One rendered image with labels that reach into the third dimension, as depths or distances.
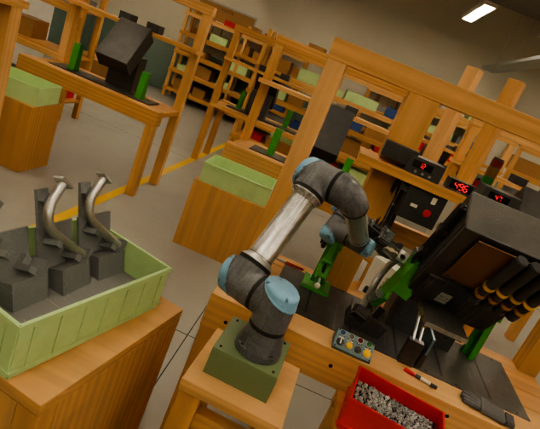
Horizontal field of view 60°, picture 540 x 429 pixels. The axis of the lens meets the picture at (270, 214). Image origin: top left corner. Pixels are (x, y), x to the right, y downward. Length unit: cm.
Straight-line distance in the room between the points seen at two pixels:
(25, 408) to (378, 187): 159
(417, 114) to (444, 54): 983
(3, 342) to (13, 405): 17
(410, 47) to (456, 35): 99
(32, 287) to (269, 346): 72
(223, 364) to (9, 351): 56
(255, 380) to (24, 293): 72
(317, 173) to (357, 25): 1042
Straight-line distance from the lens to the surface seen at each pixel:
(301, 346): 181
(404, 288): 195
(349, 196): 149
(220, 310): 181
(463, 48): 1207
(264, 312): 139
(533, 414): 230
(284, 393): 156
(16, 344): 135
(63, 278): 163
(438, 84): 218
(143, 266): 180
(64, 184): 158
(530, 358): 260
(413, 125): 218
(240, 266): 144
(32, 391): 141
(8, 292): 153
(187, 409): 151
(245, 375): 146
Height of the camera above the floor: 176
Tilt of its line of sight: 17 degrees down
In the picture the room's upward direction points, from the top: 23 degrees clockwise
